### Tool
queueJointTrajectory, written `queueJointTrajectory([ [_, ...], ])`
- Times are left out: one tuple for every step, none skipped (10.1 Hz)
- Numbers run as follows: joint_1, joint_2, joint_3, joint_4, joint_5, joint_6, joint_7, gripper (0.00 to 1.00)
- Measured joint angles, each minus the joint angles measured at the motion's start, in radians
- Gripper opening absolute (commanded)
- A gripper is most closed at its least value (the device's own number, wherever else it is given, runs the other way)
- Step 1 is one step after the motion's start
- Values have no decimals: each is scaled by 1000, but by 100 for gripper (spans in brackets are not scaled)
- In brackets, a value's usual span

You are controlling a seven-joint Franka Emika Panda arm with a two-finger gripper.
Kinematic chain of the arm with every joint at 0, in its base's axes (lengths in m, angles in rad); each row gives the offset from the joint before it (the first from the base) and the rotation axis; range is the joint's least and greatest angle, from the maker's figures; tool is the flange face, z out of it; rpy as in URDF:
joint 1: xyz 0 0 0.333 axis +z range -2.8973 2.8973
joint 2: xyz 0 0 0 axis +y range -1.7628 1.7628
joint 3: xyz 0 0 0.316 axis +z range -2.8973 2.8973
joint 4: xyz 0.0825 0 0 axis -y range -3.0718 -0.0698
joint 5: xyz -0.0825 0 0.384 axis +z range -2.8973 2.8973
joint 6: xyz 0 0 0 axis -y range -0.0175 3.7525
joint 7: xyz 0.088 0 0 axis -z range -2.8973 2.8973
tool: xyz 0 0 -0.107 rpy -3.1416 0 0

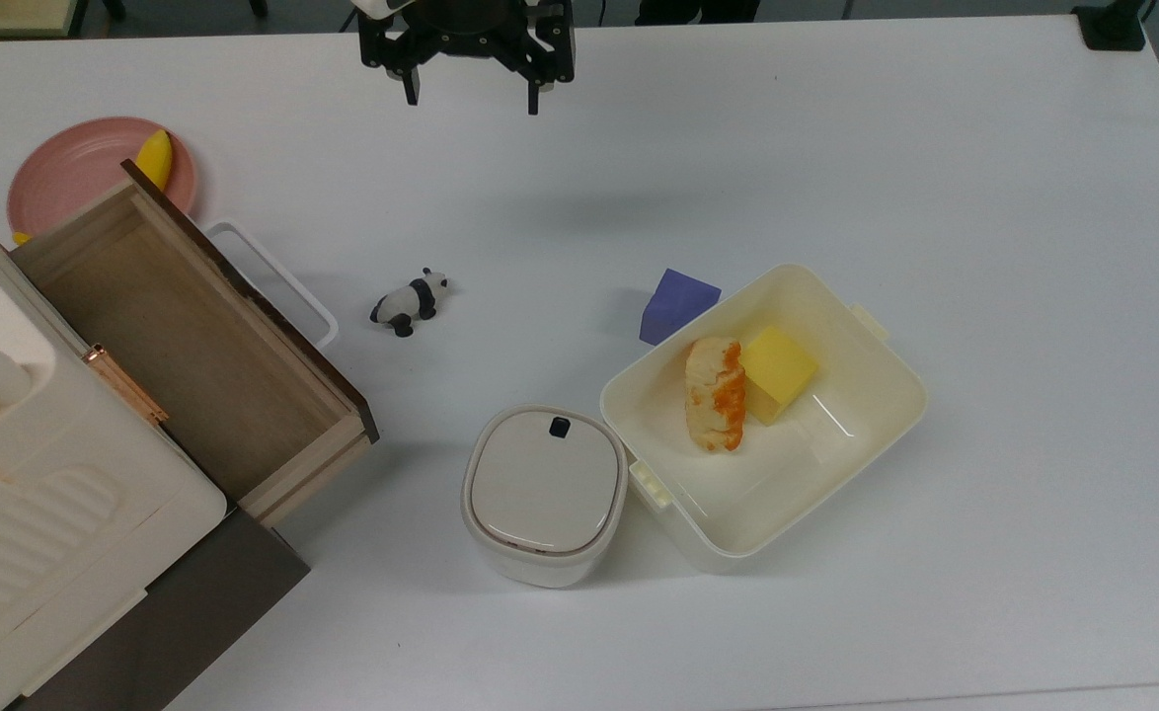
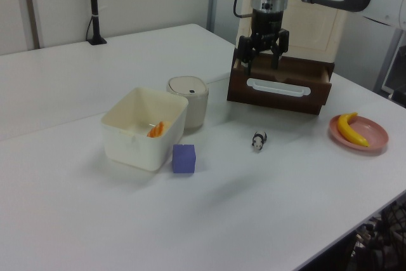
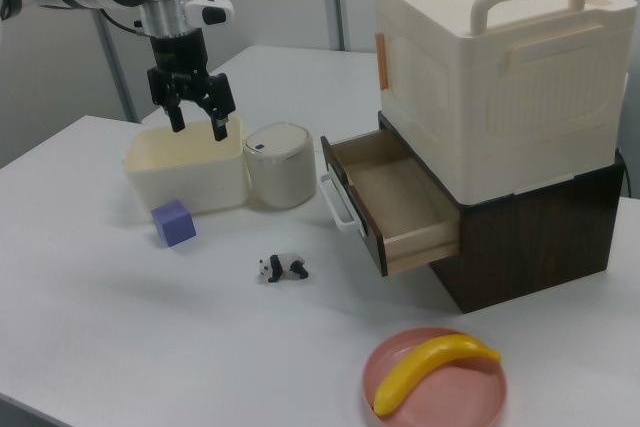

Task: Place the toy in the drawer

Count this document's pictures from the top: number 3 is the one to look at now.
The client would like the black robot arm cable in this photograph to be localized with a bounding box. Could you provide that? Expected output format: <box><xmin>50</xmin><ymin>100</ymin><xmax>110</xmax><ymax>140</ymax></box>
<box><xmin>98</xmin><ymin>7</ymin><xmax>151</xmax><ymax>37</ymax></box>

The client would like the purple cube block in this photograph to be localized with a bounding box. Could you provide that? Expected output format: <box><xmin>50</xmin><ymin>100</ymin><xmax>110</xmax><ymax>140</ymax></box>
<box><xmin>151</xmin><ymin>199</ymin><xmax>197</xmax><ymax>248</ymax></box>

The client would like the white drawer handle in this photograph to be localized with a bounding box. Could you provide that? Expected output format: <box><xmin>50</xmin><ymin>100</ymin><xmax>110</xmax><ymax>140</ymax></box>
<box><xmin>319</xmin><ymin>171</ymin><xmax>362</xmax><ymax>232</ymax></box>

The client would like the wooden drawer cabinet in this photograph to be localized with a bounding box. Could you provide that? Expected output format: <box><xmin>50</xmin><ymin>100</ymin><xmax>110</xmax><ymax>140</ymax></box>
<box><xmin>370</xmin><ymin>0</ymin><xmax>632</xmax><ymax>206</ymax></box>

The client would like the cream open plastic bin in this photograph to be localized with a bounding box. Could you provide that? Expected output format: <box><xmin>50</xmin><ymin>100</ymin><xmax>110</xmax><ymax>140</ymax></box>
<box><xmin>123</xmin><ymin>116</ymin><xmax>250</xmax><ymax>216</ymax></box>

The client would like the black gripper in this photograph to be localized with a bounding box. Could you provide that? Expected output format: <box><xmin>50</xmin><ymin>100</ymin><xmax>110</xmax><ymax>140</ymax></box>
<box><xmin>146</xmin><ymin>29</ymin><xmax>237</xmax><ymax>143</ymax></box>

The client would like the dark wood cabinet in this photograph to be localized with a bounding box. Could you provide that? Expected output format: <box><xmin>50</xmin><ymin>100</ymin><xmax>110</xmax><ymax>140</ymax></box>
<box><xmin>377</xmin><ymin>110</ymin><xmax>626</xmax><ymax>316</ymax></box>

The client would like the wooden drawer with dark front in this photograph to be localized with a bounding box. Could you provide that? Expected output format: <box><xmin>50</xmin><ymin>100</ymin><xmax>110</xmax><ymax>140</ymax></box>
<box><xmin>319</xmin><ymin>129</ymin><xmax>461</xmax><ymax>278</ymax></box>

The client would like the small cream lidded trash can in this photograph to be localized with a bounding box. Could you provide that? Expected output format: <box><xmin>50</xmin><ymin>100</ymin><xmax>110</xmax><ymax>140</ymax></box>
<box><xmin>243</xmin><ymin>121</ymin><xmax>317</xmax><ymax>209</ymax></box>

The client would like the thin black cable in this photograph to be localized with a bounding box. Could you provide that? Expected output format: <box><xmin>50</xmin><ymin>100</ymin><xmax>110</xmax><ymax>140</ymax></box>
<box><xmin>617</xmin><ymin>148</ymin><xmax>633</xmax><ymax>199</ymax></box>

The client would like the yellow toy banana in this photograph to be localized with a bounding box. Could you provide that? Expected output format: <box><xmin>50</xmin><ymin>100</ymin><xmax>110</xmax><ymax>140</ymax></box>
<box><xmin>373</xmin><ymin>333</ymin><xmax>502</xmax><ymax>417</ymax></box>

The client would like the pink plate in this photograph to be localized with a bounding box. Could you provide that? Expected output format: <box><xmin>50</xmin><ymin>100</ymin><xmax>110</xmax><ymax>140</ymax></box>
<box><xmin>362</xmin><ymin>326</ymin><xmax>509</xmax><ymax>427</ymax></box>

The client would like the black and white panda toy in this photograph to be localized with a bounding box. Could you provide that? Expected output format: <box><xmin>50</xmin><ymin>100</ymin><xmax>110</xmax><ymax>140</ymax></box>
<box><xmin>257</xmin><ymin>252</ymin><xmax>311</xmax><ymax>285</ymax></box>

